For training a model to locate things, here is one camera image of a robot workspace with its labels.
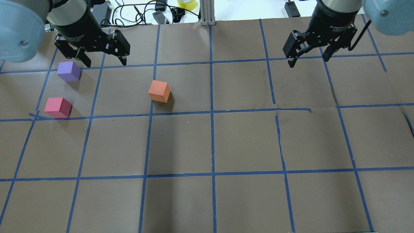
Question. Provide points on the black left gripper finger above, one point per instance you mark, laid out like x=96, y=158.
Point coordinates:
x=69, y=52
x=118, y=46

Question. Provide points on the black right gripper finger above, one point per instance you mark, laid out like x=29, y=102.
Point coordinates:
x=295, y=46
x=329, y=51

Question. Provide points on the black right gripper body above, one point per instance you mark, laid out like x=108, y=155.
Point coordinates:
x=333, y=22

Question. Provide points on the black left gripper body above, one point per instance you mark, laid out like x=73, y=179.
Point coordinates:
x=78, y=30

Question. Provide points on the orange foam block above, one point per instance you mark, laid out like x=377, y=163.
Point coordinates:
x=159, y=91

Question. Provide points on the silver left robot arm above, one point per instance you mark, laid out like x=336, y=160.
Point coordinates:
x=23, y=29

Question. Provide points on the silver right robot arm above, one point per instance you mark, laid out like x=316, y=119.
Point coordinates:
x=389, y=17

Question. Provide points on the purple foam block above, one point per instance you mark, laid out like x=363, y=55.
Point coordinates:
x=69, y=71

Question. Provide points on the black power adapter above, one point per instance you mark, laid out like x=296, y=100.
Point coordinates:
x=291, y=9

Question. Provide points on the pink foam block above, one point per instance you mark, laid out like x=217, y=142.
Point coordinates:
x=58, y=107

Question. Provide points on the yellow tape roll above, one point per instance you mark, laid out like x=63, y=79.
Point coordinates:
x=187, y=4

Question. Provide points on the aluminium frame post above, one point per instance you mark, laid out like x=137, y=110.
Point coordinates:
x=207, y=13

